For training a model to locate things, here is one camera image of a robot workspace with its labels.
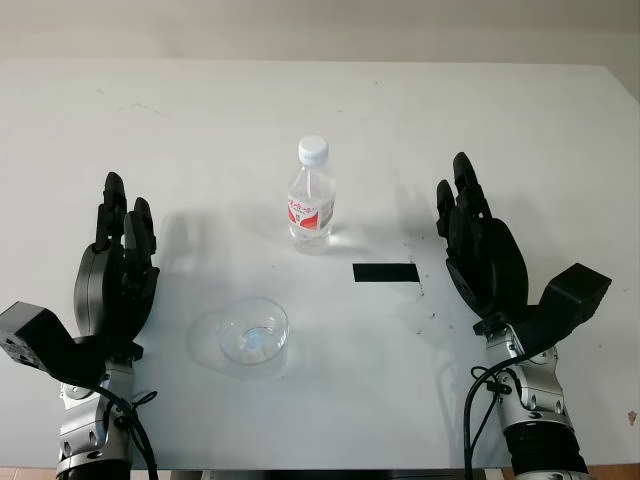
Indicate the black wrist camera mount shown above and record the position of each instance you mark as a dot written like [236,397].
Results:
[570,300]
[35,335]

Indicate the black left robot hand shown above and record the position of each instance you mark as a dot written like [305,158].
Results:
[100,285]

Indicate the clear water bottle red label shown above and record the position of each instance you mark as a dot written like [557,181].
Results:
[310,215]

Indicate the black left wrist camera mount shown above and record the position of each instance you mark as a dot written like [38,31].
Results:
[35,335]

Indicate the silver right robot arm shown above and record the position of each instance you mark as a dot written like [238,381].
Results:
[537,400]

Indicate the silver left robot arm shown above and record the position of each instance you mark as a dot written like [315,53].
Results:
[85,430]

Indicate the black tape rectangle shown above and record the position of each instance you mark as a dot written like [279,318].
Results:
[385,273]

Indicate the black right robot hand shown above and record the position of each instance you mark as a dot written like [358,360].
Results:
[492,265]

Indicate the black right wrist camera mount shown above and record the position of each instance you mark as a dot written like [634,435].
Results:
[570,300]

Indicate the clear plastic cup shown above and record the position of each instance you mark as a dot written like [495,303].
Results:
[253,340]

